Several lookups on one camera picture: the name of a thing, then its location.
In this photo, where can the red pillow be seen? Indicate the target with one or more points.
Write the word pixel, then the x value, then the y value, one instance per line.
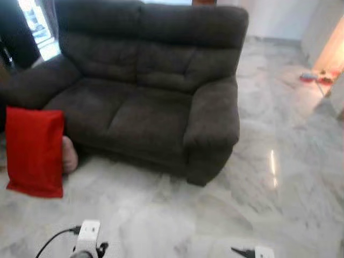
pixel 35 150

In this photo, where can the dark brown two-seat sofa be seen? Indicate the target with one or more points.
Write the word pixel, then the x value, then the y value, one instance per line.
pixel 134 107

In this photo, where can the bright glass door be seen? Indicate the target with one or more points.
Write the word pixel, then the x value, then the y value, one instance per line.
pixel 37 27

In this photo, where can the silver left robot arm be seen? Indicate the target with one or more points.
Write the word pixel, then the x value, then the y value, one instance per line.
pixel 81 255

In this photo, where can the small red item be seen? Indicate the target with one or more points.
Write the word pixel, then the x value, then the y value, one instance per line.
pixel 327 79

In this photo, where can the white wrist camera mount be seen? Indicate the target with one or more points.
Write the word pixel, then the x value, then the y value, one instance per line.
pixel 89 234
pixel 264 252

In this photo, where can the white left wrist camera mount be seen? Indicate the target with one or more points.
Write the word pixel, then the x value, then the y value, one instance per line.
pixel 89 234

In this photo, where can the small blue grey item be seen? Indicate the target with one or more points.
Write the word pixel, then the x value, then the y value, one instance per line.
pixel 307 77

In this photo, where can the white cabinet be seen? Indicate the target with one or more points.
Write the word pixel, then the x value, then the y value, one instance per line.
pixel 328 37

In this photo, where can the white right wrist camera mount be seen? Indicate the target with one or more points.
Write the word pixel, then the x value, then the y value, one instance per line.
pixel 264 252

